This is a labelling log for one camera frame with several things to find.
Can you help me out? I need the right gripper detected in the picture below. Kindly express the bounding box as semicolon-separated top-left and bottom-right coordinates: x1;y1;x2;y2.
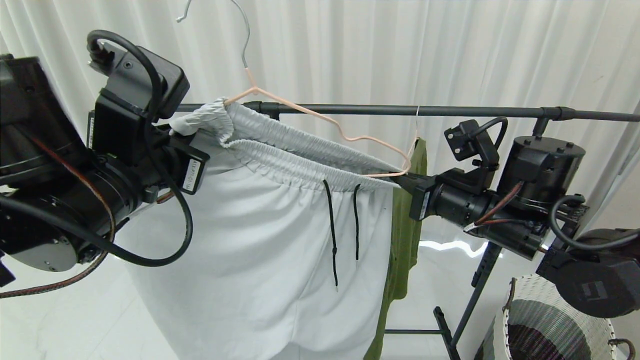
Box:
409;175;548;261

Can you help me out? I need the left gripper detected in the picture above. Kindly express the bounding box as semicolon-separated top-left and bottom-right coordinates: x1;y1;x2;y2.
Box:
0;137;211;273

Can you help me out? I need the green printed shirt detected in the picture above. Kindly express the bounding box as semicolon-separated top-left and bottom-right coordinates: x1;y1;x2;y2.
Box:
364;137;429;360

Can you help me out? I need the pink clothes hanger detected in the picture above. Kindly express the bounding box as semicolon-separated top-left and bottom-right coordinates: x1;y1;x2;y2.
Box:
176;0;415;179
407;105;422;161

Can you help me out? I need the pale grey garment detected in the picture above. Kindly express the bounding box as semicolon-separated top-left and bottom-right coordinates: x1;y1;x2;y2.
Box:
116;97;403;360

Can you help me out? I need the black clothes rack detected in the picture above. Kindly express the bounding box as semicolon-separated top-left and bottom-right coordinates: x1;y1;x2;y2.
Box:
175;101;640;360

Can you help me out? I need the white laundry basket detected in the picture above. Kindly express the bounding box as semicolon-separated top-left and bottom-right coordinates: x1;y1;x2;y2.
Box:
492;274;636;360

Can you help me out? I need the white curtain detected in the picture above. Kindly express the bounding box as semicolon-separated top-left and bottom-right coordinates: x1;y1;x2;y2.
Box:
0;0;640;251

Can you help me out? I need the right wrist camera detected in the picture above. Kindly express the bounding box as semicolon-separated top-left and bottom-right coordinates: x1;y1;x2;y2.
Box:
435;120;501;196

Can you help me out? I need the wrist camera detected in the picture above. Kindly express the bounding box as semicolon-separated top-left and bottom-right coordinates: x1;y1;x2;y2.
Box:
435;120;501;196
87;42;191;166

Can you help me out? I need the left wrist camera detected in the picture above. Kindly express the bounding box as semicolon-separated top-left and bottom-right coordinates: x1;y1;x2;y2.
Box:
87;42;191;166

